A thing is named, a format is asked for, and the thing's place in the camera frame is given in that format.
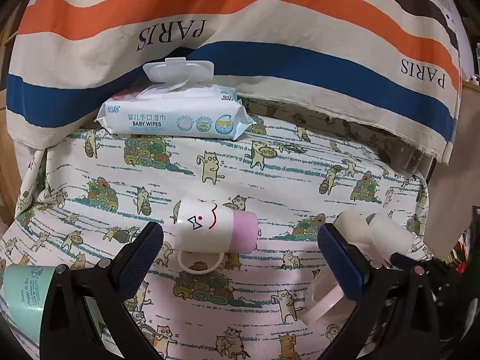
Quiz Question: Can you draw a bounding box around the mint green cup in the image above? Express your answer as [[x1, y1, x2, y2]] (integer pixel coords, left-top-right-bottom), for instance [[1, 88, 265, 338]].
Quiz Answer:
[[2, 263, 110, 350]]

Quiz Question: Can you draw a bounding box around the pink mug with handle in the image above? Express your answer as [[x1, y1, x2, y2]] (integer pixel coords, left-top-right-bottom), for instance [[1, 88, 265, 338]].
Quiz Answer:
[[299, 266, 356, 326]]

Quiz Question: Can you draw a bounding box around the white cup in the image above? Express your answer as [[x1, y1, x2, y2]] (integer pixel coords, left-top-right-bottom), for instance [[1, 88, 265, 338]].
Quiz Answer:
[[366, 214, 416, 261]]

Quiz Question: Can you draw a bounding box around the beige square cup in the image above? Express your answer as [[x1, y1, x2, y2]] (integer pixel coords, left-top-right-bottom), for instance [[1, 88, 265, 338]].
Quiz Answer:
[[333, 209, 372, 245]]

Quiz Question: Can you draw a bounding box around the clear plastic box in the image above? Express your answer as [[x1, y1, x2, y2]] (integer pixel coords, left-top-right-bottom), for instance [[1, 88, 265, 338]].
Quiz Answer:
[[390, 145, 423, 176]]

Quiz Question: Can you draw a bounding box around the white pink face mug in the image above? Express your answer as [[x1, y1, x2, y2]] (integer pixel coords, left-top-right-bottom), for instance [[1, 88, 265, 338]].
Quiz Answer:
[[174, 198, 259, 275]]

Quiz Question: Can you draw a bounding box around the cat print bed sheet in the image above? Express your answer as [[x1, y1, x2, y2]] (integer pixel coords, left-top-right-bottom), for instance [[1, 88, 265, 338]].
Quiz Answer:
[[1, 102, 431, 359]]

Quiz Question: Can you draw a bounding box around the baby wipes pack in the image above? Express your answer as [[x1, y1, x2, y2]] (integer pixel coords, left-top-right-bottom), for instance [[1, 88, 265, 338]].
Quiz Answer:
[[96, 58, 255, 141]]

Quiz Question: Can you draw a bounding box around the striped Paris cloth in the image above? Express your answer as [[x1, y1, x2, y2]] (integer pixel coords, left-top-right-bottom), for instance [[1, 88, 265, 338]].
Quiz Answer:
[[7, 0, 462, 163]]

